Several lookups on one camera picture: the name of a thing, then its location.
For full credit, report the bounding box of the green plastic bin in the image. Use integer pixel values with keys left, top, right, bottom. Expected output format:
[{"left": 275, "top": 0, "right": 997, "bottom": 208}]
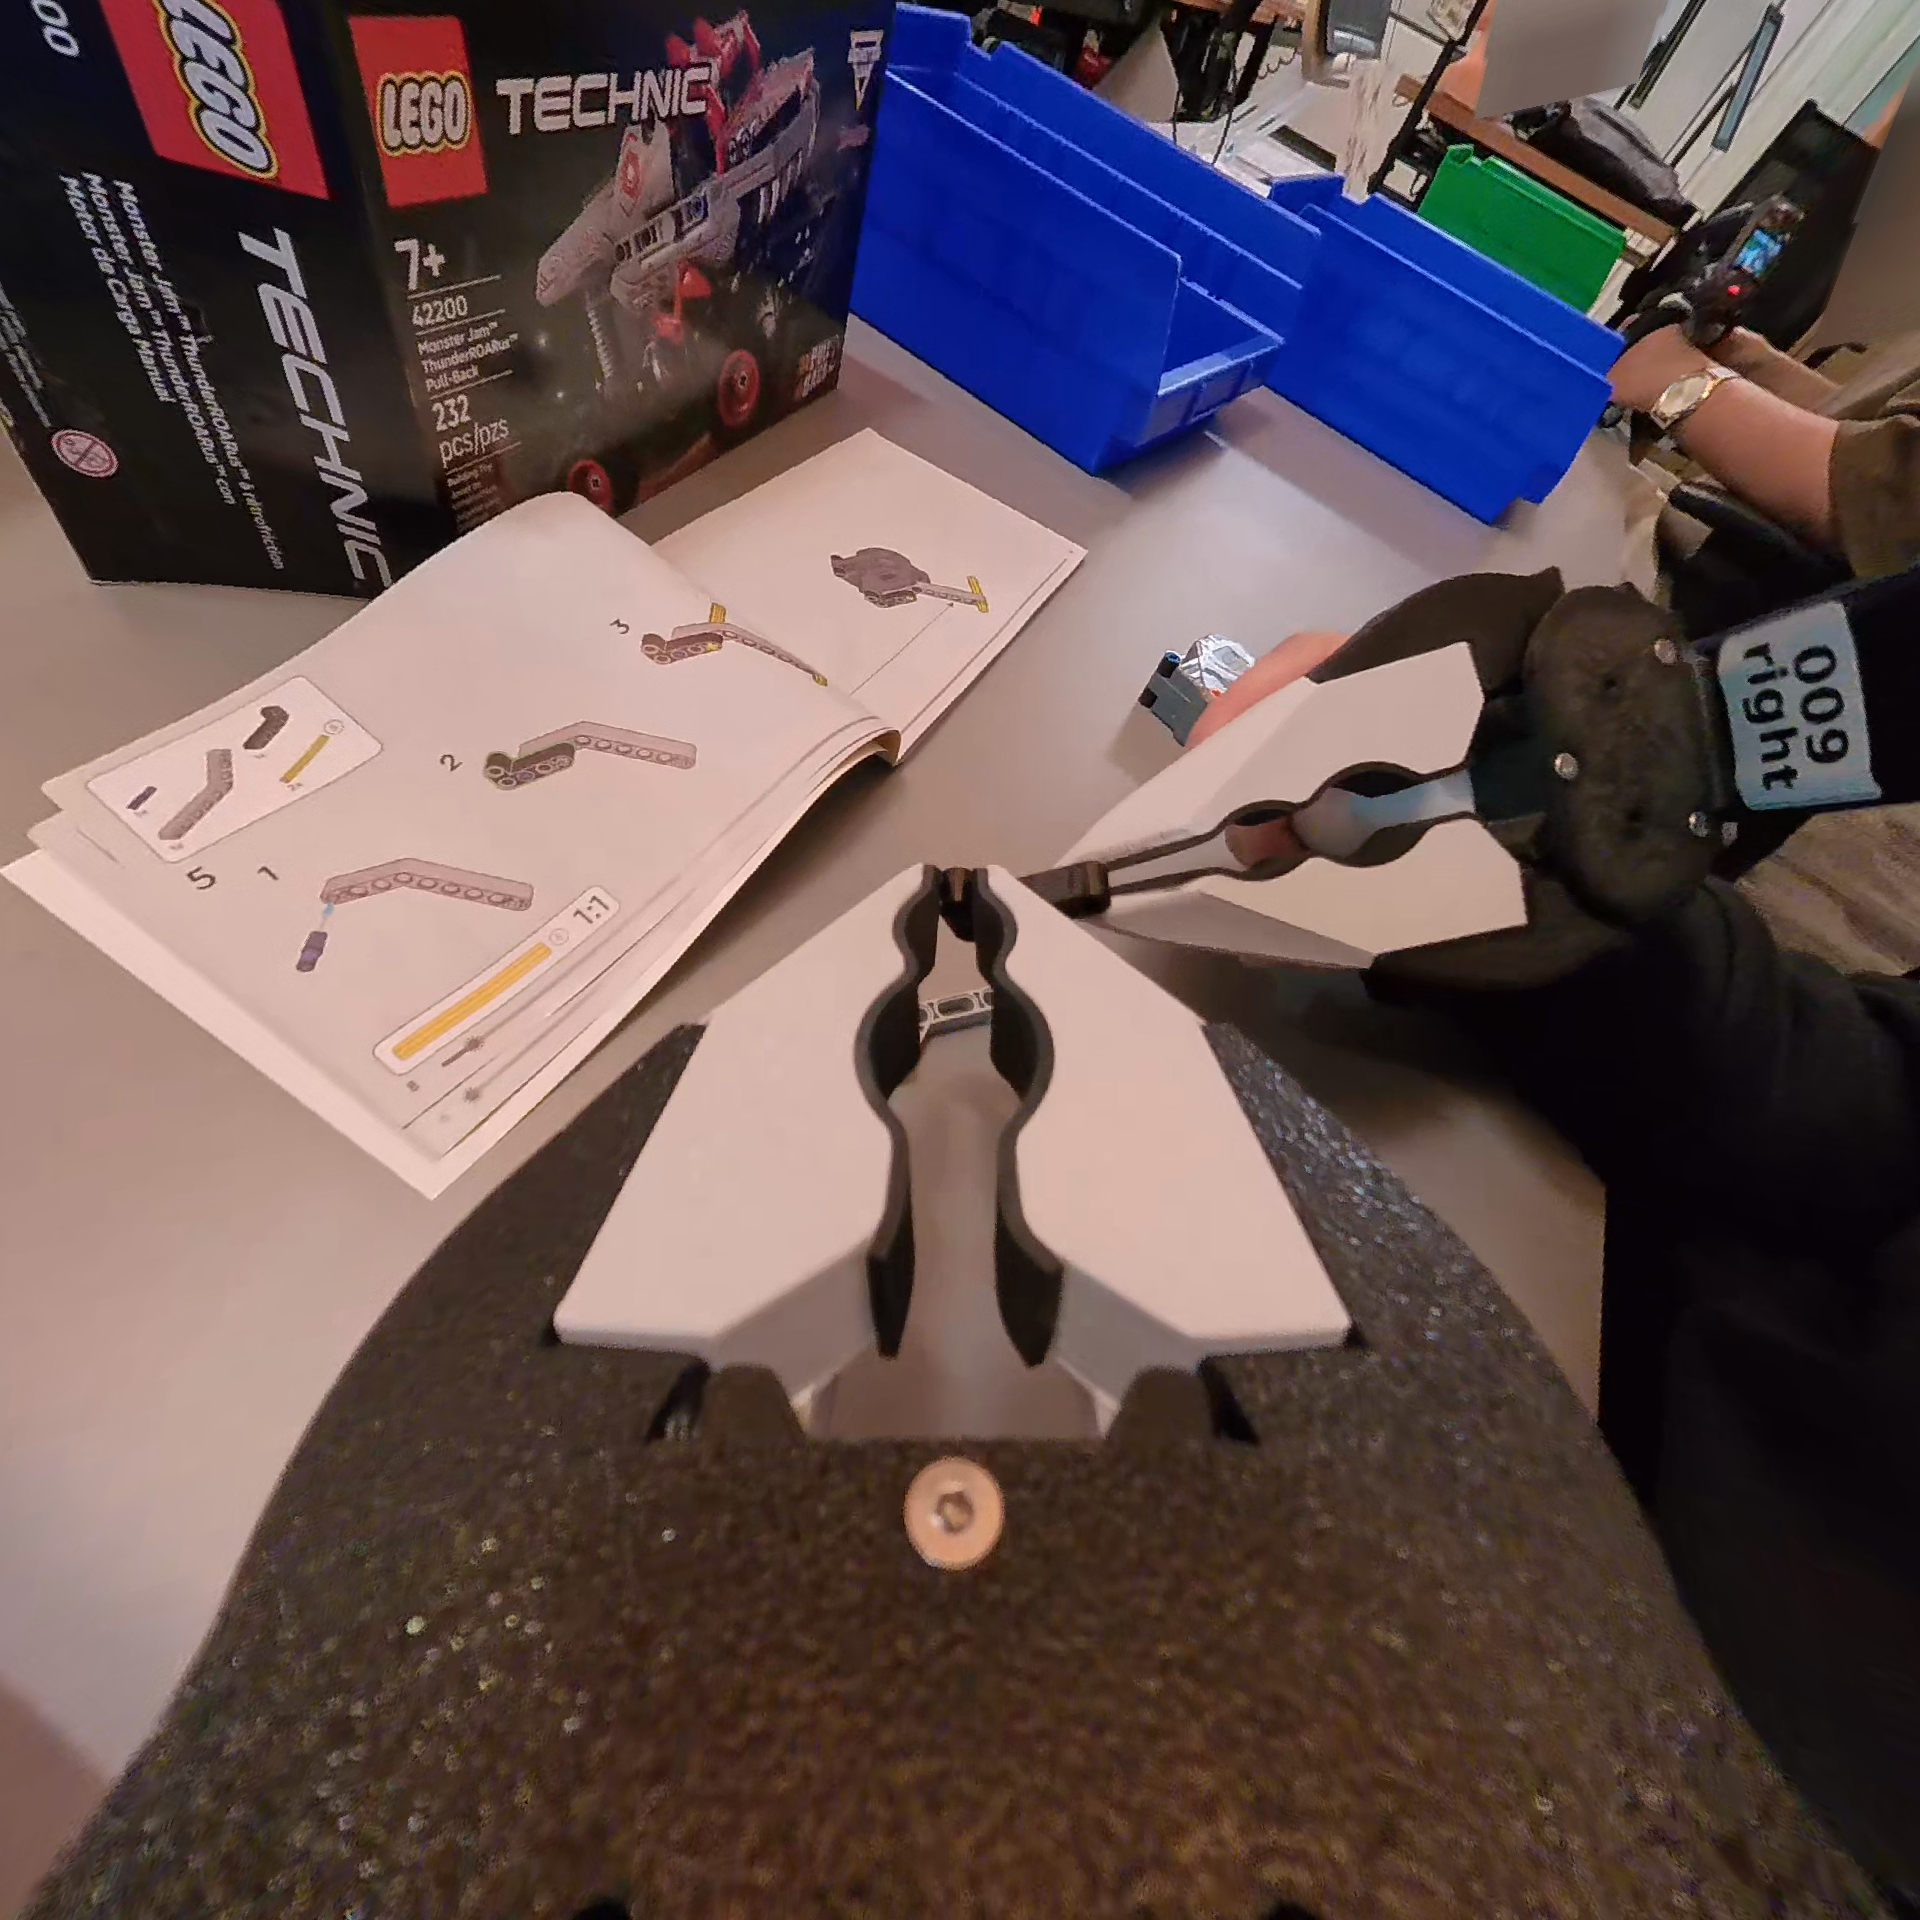
[{"left": 1423, "top": 143, "right": 1630, "bottom": 301}]

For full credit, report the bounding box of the black toy set box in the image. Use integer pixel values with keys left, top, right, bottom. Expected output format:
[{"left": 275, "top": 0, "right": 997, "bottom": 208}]
[{"left": 0, "top": 0, "right": 905, "bottom": 601}]

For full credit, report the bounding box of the grey desk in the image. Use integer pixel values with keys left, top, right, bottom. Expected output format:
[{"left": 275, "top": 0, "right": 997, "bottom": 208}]
[{"left": 0, "top": 301, "right": 1667, "bottom": 1789}]

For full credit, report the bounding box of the wooden table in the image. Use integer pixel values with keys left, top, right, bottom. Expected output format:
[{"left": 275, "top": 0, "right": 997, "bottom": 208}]
[{"left": 1402, "top": 67, "right": 1684, "bottom": 238}]

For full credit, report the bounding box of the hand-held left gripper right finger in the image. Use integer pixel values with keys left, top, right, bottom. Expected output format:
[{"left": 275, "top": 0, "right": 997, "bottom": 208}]
[{"left": 965, "top": 857, "right": 1357, "bottom": 1433}]

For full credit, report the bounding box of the black office chair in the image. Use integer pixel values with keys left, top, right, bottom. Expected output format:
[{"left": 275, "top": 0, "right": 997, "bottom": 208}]
[{"left": 1711, "top": 97, "right": 1913, "bottom": 359}]

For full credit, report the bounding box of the another person's forearm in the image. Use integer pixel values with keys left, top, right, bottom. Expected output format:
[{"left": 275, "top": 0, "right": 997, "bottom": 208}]
[{"left": 1667, "top": 384, "right": 1920, "bottom": 580}]

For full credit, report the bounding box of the blue plastic bin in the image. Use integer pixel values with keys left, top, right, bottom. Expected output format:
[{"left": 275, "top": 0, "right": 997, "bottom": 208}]
[
  {"left": 1275, "top": 183, "right": 1630, "bottom": 532},
  {"left": 854, "top": 67, "right": 1293, "bottom": 478},
  {"left": 889, "top": 0, "right": 1352, "bottom": 293}
]

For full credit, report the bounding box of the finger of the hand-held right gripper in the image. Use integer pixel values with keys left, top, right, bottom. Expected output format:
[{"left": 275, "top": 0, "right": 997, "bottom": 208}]
[
  {"left": 1103, "top": 819, "right": 1535, "bottom": 972},
  {"left": 1045, "top": 639, "right": 1498, "bottom": 903}
]

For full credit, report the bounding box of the black bag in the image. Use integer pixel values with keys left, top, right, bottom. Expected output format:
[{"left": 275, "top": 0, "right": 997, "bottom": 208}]
[{"left": 1531, "top": 97, "right": 1700, "bottom": 228}]

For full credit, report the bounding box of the person's right hand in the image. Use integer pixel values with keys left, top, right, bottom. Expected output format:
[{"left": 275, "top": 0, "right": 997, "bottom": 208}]
[{"left": 1203, "top": 626, "right": 1357, "bottom": 738}]

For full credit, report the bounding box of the open instruction booklet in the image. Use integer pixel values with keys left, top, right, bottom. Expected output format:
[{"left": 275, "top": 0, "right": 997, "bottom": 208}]
[{"left": 0, "top": 430, "right": 1096, "bottom": 1203}]

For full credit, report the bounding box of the person's right forearm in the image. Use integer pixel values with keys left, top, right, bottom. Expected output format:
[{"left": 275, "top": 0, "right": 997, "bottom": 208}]
[{"left": 1357, "top": 874, "right": 1920, "bottom": 1249}]

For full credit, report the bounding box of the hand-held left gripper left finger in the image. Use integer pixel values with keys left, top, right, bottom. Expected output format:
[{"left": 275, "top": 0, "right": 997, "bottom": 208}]
[{"left": 558, "top": 857, "right": 965, "bottom": 1429}]

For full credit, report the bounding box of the person's dark clothing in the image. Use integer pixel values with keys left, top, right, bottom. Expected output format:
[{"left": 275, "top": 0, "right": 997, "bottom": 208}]
[{"left": 1594, "top": 1168, "right": 1920, "bottom": 1915}]

